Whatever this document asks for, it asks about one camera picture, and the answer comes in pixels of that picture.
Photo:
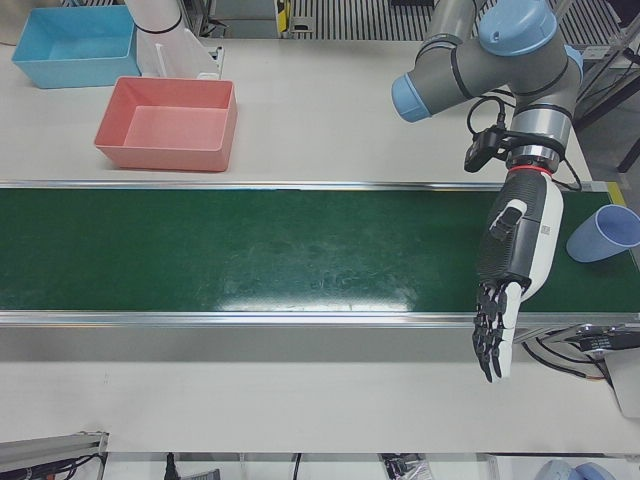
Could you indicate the white robot column base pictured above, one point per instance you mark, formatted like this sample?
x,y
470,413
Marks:
x,y
165,50

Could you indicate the light blue plastic box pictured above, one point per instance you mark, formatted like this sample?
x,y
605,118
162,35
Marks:
x,y
75,55

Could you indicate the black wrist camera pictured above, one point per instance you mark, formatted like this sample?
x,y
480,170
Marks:
x,y
480,147

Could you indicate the black device box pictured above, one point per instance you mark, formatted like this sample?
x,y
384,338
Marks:
x,y
607,340

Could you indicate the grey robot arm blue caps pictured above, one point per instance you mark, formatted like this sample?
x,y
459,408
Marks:
x,y
500,65

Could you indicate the pale blue plastic cup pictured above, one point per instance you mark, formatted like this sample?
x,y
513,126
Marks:
x,y
590,240

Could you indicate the pink plastic box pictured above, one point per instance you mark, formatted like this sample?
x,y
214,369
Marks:
x,y
170,127

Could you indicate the aluminium frame profile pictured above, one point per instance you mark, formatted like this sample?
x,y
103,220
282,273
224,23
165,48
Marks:
x,y
45,447

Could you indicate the small metal corner bracket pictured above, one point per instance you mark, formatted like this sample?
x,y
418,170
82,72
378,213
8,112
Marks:
x,y
216,60

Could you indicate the pale blue rounded object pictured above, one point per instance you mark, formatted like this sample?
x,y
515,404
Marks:
x,y
575,472

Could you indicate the yellow black striped post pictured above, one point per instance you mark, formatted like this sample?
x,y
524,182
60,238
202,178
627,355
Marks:
x,y
283,15

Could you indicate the green conveyor belt aluminium frame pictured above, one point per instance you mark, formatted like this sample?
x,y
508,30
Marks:
x,y
250,250

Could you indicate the plastic bag of parts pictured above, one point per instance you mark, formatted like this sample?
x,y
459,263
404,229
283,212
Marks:
x,y
405,467

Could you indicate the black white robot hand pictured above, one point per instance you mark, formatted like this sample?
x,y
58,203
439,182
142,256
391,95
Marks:
x,y
542,235

